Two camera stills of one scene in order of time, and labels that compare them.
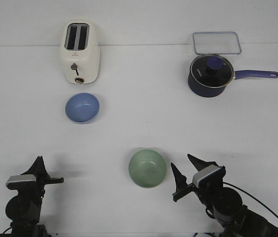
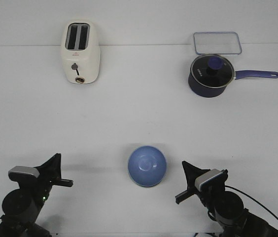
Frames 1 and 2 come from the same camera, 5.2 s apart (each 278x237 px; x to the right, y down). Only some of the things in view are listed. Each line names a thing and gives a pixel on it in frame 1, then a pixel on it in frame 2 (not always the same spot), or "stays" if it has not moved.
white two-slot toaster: [79, 43] stays
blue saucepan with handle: [209, 77] stays
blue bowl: [82, 107] to [147, 166]
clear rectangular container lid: [217, 43] stays
